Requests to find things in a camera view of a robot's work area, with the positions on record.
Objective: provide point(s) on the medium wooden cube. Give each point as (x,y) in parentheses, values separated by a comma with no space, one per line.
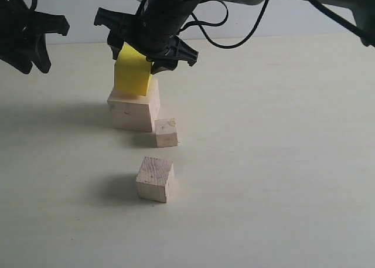
(154,179)

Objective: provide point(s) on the yellow cube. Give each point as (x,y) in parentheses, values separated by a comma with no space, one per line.
(132,72)

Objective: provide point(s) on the large wooden cube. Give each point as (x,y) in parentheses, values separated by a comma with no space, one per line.
(135,113)

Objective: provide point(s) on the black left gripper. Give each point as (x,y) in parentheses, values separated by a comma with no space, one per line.
(22,42)

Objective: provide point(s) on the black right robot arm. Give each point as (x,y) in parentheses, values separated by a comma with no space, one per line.
(357,16)

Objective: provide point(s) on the small wooden cube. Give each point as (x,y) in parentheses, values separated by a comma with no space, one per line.
(166,133)

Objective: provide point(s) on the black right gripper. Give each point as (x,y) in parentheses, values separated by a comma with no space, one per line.
(152,31)

